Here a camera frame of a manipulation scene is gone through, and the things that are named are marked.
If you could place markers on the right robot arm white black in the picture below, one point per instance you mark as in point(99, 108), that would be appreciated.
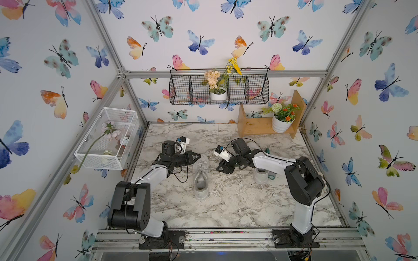
point(304, 182)

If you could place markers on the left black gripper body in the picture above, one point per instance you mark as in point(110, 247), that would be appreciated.
point(179, 160)

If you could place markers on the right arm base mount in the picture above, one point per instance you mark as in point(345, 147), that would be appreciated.
point(291, 238)

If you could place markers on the black wire wall basket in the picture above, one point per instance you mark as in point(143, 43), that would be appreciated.
point(194, 87)

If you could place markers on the wooden shelf stand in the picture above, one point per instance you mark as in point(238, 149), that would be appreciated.
point(263, 126)

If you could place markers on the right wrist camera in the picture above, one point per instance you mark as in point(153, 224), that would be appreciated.
point(223, 153)

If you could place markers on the white pot peach flowers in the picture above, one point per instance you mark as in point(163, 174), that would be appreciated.
point(218, 82)

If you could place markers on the white sneaker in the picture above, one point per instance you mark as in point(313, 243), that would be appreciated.
point(201, 177)
point(260, 176)

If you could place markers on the aluminium front rail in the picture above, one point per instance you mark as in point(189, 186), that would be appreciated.
point(344, 241)

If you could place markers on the pink artificial flower stem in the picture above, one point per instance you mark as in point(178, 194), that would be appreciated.
point(97, 152)

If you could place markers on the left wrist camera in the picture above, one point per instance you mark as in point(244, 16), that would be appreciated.
point(181, 144)

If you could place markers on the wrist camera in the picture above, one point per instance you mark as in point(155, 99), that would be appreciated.
point(181, 144)
point(223, 153)

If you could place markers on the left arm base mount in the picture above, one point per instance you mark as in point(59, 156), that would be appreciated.
point(163, 239)

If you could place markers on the white wire mesh basket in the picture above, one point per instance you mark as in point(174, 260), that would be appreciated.
point(128, 119)

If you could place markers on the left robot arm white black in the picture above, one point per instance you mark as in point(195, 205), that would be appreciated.
point(131, 201)

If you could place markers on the white pot orange flowers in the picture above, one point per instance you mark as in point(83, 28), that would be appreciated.
point(283, 115)

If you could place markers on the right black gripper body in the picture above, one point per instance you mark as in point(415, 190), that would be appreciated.
point(234, 161)

